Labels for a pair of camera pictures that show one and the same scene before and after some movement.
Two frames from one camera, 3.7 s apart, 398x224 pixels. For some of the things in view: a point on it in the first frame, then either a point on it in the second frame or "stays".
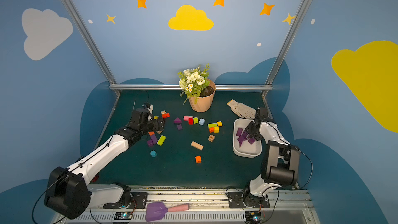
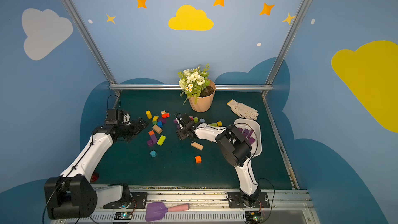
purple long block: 154,139 stays
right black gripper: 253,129 → 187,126
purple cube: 251,140 stays
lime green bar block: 161,140 stays
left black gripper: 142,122 → 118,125
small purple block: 150,143 stays
